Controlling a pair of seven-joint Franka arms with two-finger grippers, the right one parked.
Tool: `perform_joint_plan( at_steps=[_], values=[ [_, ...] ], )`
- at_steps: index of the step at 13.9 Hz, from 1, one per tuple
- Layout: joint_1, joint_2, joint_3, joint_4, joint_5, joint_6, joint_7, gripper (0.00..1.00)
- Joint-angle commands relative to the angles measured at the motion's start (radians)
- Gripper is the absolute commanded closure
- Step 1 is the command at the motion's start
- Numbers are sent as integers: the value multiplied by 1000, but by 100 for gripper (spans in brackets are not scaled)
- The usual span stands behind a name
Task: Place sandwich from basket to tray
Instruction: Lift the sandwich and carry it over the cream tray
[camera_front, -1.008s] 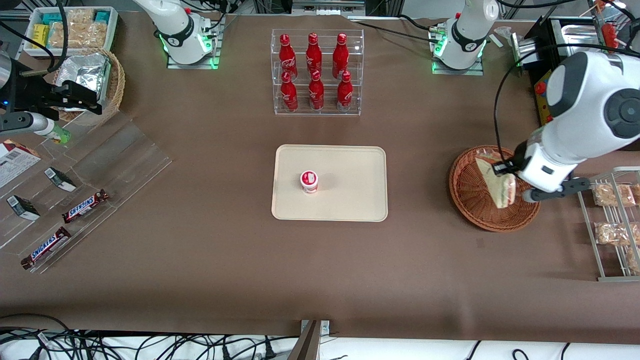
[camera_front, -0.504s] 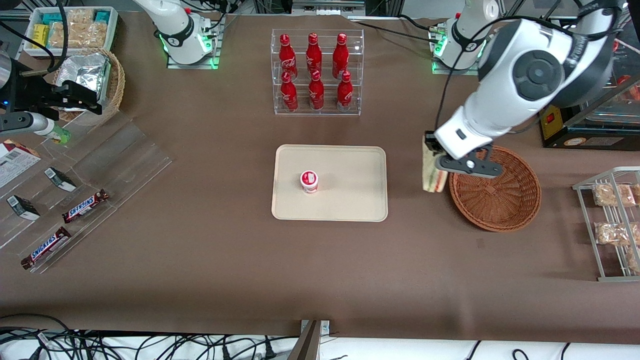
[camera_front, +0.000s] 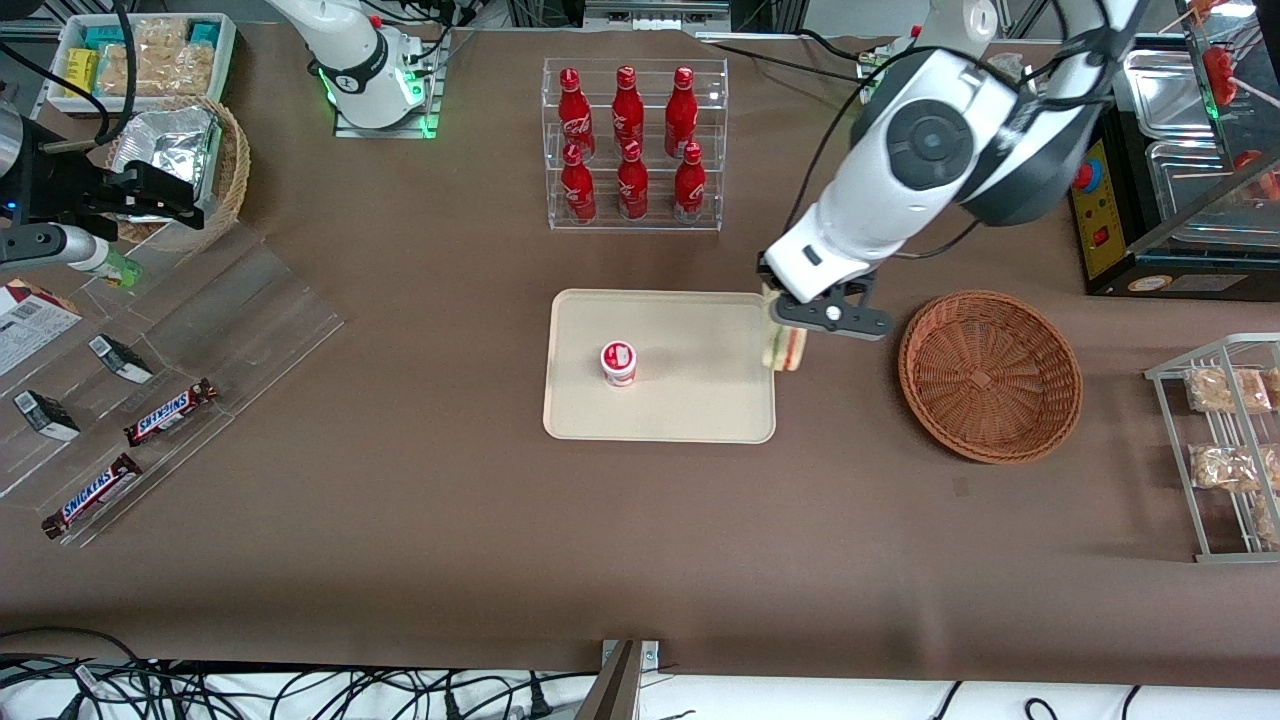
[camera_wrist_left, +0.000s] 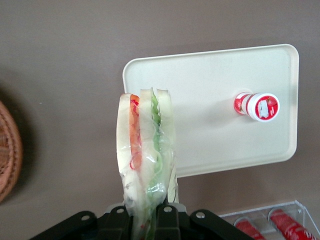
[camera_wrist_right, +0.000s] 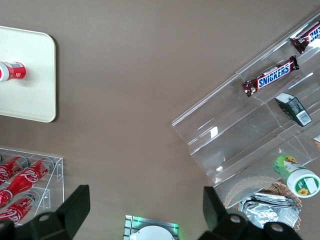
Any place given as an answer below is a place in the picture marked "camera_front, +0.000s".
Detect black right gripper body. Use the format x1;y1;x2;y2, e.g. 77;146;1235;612
0;140;117;241

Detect triangle sandwich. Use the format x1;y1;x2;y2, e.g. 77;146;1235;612
761;285;809;373

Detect light wicker basket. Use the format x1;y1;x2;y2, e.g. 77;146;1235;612
104;95;252;254

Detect beige plastic tray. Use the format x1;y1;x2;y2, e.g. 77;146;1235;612
542;289;777;444

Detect brown wicker basket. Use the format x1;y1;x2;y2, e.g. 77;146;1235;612
897;290;1084;465

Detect silver foil pack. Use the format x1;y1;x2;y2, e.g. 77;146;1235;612
116;105;224;227

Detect clear bag of crackers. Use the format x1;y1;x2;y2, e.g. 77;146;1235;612
130;17;193;53
99;44;217;98

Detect yellow snack pack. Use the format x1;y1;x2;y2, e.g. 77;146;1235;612
64;48;101;100

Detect clear acrylic display stand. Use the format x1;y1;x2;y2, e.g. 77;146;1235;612
0;220;347;549

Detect white barcode carton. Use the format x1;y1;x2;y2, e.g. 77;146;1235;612
0;278;84;379

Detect white plastic bin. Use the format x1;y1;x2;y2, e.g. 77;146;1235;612
45;12;239;120

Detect red cola bottle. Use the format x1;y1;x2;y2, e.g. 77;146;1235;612
611;65;647;151
557;67;597;163
616;140;650;222
672;142;708;224
560;142;599;225
664;66;699;158

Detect small black white box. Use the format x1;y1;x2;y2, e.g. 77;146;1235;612
88;334;155;386
13;390;81;443

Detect clear acrylic bottle rack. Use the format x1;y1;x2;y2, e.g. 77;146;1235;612
542;57;729;233

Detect brown Snickers bar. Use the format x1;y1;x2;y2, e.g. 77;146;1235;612
41;453;144;541
123;378;219;447

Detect red white yogurt cup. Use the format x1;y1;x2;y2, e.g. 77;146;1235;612
600;341;639;389

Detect black hot food case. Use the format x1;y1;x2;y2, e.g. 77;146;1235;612
1065;30;1280;299

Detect steel food pan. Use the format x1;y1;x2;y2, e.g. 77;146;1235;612
1122;48;1280;141
1145;140;1280;229

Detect red sausage on stick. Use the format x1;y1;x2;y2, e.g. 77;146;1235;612
1200;45;1263;109

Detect brown table cover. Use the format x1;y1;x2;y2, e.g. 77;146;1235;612
0;20;1280;691

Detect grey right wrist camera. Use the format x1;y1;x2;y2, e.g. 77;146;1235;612
0;222;116;276

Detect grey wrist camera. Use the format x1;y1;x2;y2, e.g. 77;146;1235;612
0;222;116;276
770;288;894;344

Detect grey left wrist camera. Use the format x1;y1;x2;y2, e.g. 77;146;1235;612
770;288;894;344

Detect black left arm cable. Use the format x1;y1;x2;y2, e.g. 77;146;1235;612
788;0;1146;263

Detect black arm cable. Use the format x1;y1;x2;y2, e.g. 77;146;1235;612
0;0;138;143
788;0;1146;263

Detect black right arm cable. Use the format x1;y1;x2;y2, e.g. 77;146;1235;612
0;0;138;143

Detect black table cable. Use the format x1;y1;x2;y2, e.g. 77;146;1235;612
697;28;873;79

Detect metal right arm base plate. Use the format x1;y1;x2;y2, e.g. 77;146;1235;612
333;30;443;140

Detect grey metal wire rack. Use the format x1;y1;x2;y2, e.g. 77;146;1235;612
1145;333;1280;564

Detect metal table bracket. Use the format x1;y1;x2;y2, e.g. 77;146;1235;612
575;638;662;720

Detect tangled black floor cables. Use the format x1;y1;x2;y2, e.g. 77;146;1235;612
0;626;601;720

